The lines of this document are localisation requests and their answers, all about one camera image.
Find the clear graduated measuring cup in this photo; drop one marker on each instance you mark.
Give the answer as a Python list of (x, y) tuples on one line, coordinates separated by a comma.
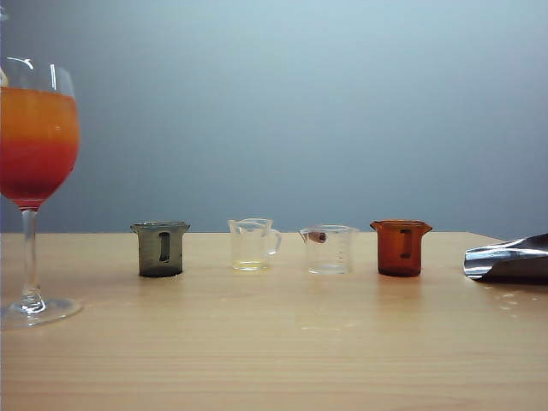
[(329, 257)]

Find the amber plastic measuring cup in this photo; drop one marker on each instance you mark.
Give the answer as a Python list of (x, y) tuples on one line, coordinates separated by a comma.
[(391, 252)]

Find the smoky grey measuring cup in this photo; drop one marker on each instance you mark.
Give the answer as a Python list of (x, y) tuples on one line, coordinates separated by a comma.
[(150, 257)]

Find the stainless steel ice scoop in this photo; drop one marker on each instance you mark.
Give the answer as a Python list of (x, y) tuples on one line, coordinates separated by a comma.
[(514, 261)]

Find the wine glass with orange cocktail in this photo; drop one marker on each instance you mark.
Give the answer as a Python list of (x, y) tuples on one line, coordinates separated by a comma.
[(34, 128)]

